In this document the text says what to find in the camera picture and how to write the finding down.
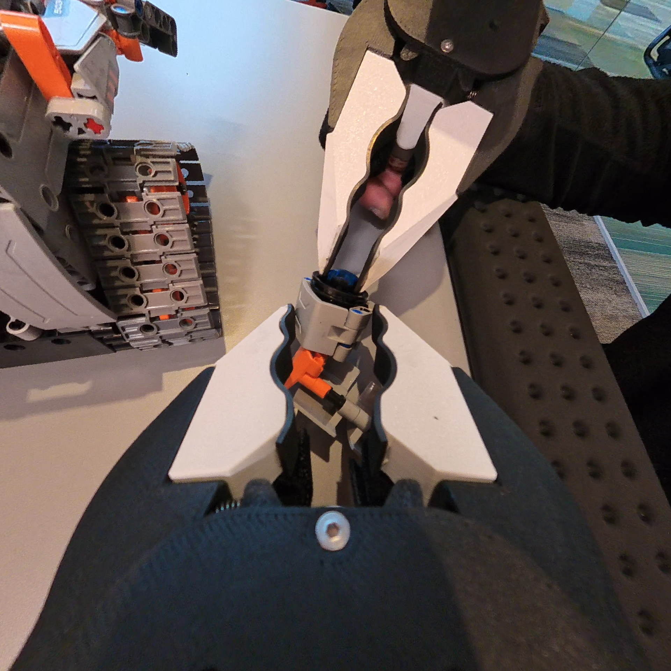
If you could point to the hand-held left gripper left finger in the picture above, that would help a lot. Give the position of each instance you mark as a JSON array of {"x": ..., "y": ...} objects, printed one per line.
[{"x": 225, "y": 419}]

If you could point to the grey wheel module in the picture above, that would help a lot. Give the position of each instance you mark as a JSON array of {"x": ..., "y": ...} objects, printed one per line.
[{"x": 320, "y": 314}]

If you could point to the translucent blue round toy stud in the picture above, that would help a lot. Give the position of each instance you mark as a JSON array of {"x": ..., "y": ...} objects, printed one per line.
[{"x": 343, "y": 275}]

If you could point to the person's right hand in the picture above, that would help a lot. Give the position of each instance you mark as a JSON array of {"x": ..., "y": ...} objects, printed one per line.
[{"x": 385, "y": 191}]

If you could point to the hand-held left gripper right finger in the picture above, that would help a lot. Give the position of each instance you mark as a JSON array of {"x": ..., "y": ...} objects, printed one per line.
[{"x": 440, "y": 419}]

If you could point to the grey orange tracked toy robot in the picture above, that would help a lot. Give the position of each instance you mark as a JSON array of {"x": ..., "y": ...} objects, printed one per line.
[{"x": 31, "y": 262}]

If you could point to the black perforated mat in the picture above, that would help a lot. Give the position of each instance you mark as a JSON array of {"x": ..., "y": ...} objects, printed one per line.
[{"x": 550, "y": 367}]

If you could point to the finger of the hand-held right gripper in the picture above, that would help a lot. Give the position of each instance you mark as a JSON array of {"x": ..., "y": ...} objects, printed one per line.
[
  {"x": 351, "y": 115},
  {"x": 445, "y": 157}
]

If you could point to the person's right forearm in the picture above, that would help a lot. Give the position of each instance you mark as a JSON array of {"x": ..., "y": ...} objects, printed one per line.
[{"x": 587, "y": 147}]

